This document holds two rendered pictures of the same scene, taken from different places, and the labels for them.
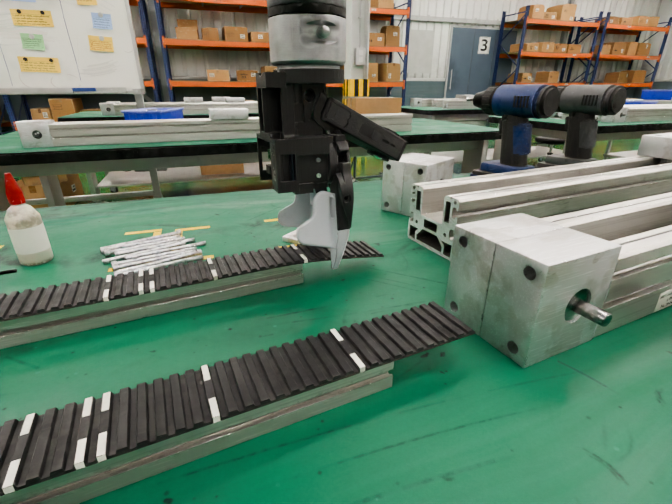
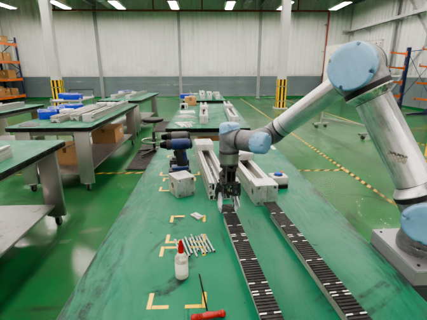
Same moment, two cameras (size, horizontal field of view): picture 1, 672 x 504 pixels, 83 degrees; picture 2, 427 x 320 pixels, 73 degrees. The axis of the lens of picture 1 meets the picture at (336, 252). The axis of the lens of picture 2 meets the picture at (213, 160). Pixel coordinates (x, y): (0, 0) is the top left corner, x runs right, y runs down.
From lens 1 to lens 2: 1.11 m
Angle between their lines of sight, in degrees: 68
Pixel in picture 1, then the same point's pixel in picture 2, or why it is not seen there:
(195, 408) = (292, 226)
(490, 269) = (266, 190)
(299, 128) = (233, 178)
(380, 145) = not seen: hidden behind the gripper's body
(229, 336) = (257, 232)
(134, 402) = (290, 232)
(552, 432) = (291, 207)
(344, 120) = not seen: hidden behind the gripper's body
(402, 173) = (185, 181)
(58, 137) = not seen: outside the picture
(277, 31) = (234, 157)
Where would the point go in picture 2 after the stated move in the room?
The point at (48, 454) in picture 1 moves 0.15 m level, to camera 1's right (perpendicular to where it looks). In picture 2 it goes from (300, 239) to (301, 218)
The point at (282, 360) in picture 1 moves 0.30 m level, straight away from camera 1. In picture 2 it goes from (281, 218) to (201, 214)
